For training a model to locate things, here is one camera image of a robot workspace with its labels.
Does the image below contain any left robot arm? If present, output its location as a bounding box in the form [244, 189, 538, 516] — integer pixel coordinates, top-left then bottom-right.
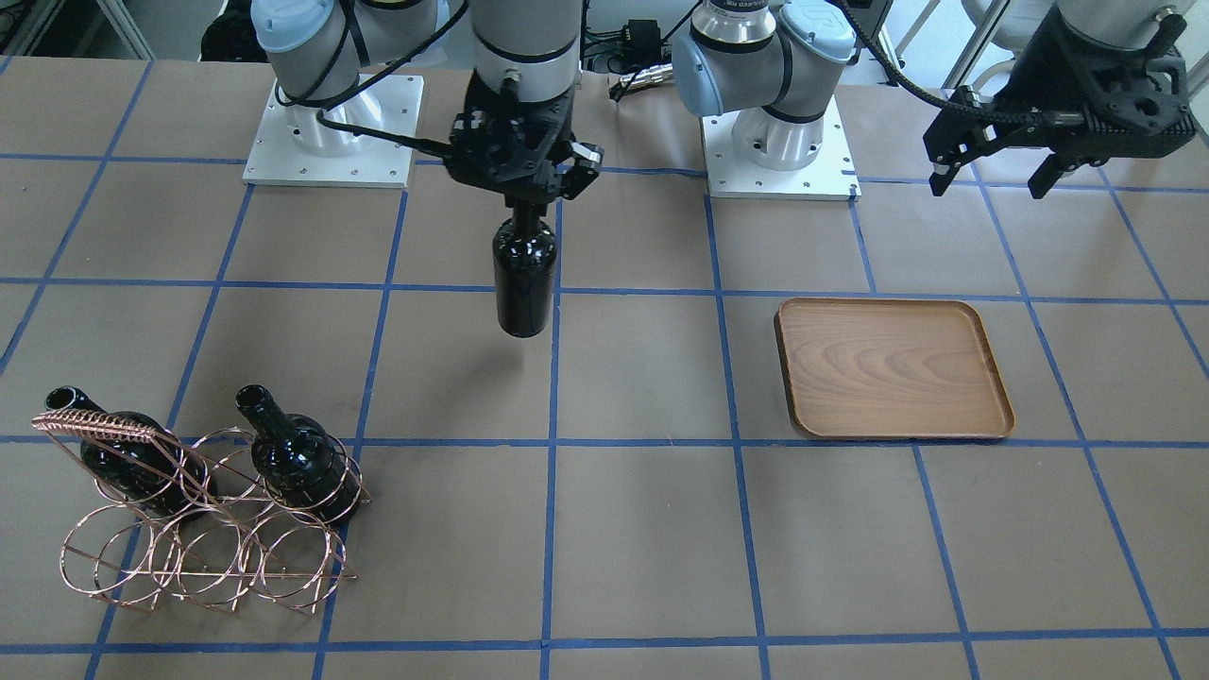
[671, 1, 1197, 198]

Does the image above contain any dark wine bottle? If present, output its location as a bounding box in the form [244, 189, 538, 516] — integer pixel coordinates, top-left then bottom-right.
[236, 384, 360, 528]
[491, 198, 559, 338]
[79, 438, 206, 518]

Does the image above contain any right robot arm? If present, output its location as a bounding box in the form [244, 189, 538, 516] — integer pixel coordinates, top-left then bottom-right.
[243, 1, 602, 212]

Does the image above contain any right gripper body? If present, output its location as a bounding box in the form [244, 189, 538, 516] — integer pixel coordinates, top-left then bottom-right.
[444, 74, 605, 198]

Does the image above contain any copper wire bottle basket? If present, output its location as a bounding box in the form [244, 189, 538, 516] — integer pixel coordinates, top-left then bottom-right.
[33, 409, 359, 615]

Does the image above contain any wooden tray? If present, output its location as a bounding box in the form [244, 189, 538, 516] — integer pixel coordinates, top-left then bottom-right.
[774, 296, 1016, 440]

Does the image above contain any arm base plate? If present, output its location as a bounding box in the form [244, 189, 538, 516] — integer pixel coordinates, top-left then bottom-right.
[701, 98, 862, 201]
[243, 75, 426, 190]

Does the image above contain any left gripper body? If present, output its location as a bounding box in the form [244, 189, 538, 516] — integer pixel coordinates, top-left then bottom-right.
[1001, 8, 1197, 173]

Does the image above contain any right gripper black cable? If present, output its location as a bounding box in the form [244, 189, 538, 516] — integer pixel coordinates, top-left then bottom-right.
[274, 0, 473, 157]

